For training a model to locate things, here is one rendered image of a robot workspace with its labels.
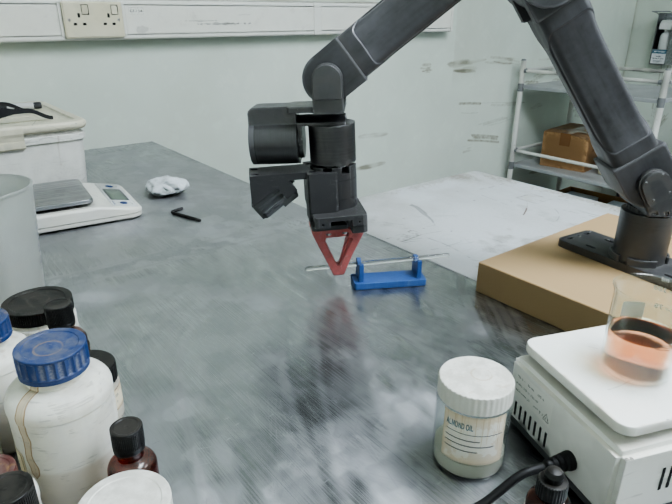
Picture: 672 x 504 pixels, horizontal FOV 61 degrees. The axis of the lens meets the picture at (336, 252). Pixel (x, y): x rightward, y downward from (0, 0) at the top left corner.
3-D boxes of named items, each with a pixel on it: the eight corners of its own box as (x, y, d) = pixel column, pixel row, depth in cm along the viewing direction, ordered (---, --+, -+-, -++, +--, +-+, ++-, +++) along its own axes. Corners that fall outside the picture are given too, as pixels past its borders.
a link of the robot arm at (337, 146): (298, 176, 69) (294, 118, 66) (303, 164, 74) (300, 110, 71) (355, 175, 68) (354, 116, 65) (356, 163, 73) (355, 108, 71)
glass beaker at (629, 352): (579, 362, 46) (597, 271, 42) (630, 348, 47) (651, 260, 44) (642, 406, 40) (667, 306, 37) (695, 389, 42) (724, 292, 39)
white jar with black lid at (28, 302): (91, 340, 64) (80, 283, 62) (73, 375, 58) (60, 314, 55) (28, 344, 64) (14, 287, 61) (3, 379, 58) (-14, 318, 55)
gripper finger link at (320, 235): (315, 284, 74) (311, 216, 70) (309, 262, 80) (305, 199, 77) (366, 279, 75) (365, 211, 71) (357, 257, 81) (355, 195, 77)
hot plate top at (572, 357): (634, 327, 52) (636, 318, 51) (758, 407, 41) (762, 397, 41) (519, 347, 48) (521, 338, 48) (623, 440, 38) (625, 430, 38)
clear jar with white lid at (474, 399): (432, 428, 51) (438, 351, 48) (500, 436, 50) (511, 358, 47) (430, 477, 45) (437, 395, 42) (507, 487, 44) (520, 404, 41)
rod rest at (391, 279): (419, 275, 81) (420, 252, 79) (426, 286, 77) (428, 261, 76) (350, 280, 79) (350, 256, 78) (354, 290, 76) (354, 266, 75)
